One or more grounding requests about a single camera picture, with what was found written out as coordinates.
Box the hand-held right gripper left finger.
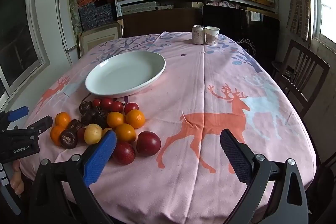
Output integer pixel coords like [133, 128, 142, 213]
[28, 130, 117, 224]

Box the white oval plate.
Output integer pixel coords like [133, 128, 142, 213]
[85, 51, 166, 98]

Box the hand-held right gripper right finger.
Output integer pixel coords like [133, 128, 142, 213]
[220, 129, 309, 224]

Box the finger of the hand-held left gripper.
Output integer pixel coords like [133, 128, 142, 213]
[25, 115, 53, 136]
[0, 106, 29, 130]

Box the small orange mandarin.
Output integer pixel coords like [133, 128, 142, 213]
[55, 112, 72, 128]
[106, 111, 125, 129]
[50, 126, 66, 146]

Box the white paper cup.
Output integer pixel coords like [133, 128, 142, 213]
[204, 26, 220, 45]

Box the green marbled panel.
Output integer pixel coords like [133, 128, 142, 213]
[68, 0, 82, 36]

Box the dark brown wooden board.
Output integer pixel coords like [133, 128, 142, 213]
[117, 7, 204, 38]

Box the dark wooden chair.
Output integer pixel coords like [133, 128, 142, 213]
[272, 39, 331, 118]

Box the large orange mandarin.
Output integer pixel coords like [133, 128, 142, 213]
[125, 109, 146, 129]
[115, 123, 137, 143]

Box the person's left hand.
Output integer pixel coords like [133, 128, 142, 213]
[10, 160, 25, 197]

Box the stack of patterned storage boxes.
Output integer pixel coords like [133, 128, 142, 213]
[78, 0, 116, 30]

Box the dark water chestnut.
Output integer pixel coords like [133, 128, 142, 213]
[81, 113, 95, 125]
[93, 106, 109, 128]
[67, 119, 83, 131]
[60, 129, 78, 149]
[79, 101, 93, 115]

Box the pink deer print tablecloth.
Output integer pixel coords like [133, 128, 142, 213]
[20, 31, 317, 218]

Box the red plum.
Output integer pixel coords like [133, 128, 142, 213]
[136, 131, 161, 156]
[112, 141, 136, 165]

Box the white leaning panel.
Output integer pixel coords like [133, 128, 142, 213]
[55, 0, 79, 65]

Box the grey cable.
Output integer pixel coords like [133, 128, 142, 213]
[0, 161, 21, 215]

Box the grey framed window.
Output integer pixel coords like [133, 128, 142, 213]
[0, 0, 50, 106]

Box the yellow plum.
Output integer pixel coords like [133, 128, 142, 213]
[84, 124, 103, 144]

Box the white drink can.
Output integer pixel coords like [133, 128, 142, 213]
[192, 25, 205, 45]

